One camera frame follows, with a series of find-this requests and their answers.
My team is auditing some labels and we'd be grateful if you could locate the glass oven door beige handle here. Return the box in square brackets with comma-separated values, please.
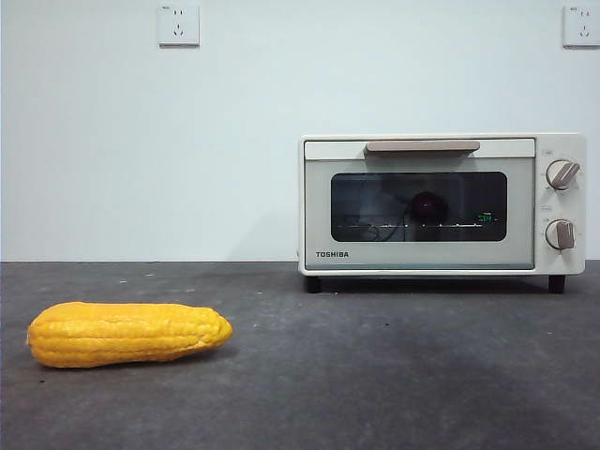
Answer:
[303, 138, 536, 272]

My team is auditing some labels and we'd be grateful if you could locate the purple eggplant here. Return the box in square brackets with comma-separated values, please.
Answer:
[410, 190, 445, 220]

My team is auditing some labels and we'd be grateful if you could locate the round beige oven knob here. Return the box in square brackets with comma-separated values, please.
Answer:
[544, 218, 577, 250]
[545, 158, 581, 191]

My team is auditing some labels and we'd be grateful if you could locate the cream Toshiba toaster oven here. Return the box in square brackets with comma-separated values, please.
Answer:
[297, 132, 588, 294]

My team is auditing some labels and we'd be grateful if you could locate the yellow corn cob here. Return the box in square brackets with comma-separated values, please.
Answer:
[26, 302, 234, 369]

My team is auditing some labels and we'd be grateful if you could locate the metal wire oven rack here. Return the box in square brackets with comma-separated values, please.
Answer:
[337, 222, 484, 231]

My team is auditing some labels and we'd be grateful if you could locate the white wall socket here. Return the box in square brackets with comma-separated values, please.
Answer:
[157, 3, 202, 48]
[562, 4, 600, 49]

